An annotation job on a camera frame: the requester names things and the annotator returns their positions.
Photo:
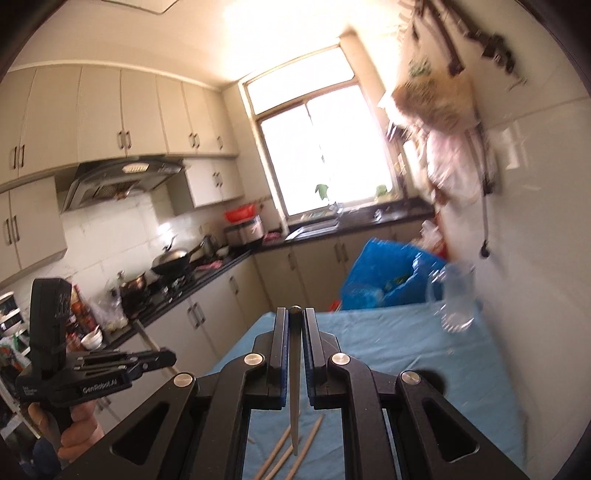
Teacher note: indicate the clear glass mug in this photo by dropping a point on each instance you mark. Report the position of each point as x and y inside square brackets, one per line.
[450, 293]

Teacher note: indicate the blue plastic bag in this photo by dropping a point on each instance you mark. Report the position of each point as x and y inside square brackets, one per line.
[388, 274]

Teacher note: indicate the left human hand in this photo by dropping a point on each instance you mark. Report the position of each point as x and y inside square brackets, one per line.
[84, 432]

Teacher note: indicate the range hood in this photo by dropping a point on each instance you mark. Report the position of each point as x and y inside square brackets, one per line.
[118, 179]

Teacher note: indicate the metal cooking pot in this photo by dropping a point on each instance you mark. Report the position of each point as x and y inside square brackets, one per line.
[132, 289]

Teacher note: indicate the beige upper kitchen cabinets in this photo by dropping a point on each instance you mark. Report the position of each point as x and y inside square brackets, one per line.
[53, 119]

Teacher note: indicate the far left wooden chopstick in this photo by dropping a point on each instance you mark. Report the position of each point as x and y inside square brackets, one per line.
[273, 453]

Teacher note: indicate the long centre wooden chopstick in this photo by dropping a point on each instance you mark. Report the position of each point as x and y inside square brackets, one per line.
[307, 446]

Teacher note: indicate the hanging plastic bags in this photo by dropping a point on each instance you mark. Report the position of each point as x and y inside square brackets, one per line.
[437, 116]

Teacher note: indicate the blue towel table cover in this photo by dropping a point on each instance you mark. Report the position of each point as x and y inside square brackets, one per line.
[391, 340]

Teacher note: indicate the black wok pan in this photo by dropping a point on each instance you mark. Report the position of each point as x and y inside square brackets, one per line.
[175, 260]

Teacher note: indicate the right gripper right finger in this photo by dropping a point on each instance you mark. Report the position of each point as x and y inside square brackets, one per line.
[395, 427]

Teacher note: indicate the silver rice cooker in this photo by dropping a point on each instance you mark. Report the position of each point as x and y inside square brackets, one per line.
[246, 232]

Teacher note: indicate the kitchen window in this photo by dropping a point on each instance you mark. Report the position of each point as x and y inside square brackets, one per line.
[320, 134]

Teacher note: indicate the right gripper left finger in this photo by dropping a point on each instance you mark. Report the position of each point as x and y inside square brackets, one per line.
[194, 428]

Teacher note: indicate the beige kitchen cabinets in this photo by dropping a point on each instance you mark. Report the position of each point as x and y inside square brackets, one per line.
[53, 119]
[217, 308]

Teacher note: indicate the beige lower kitchen cabinets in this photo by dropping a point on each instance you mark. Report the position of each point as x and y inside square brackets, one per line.
[217, 308]

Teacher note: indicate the red basin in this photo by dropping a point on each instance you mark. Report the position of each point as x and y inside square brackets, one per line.
[240, 214]

